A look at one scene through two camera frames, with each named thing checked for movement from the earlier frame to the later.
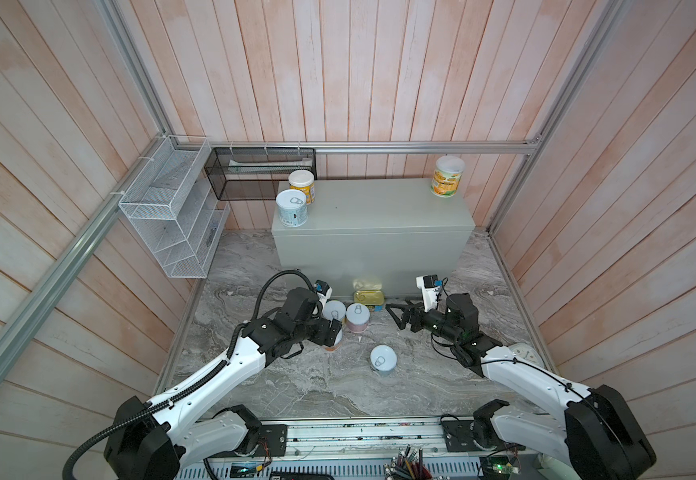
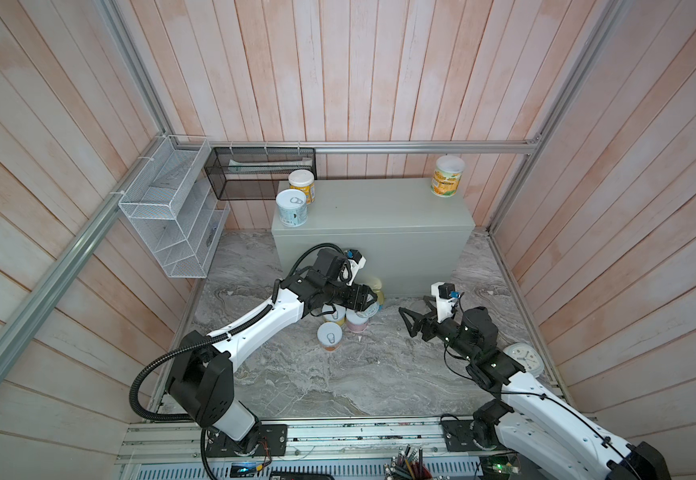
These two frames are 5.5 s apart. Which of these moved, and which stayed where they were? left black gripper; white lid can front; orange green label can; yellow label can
Moved: white lid can front; left black gripper
Stayed: orange green label can; yellow label can
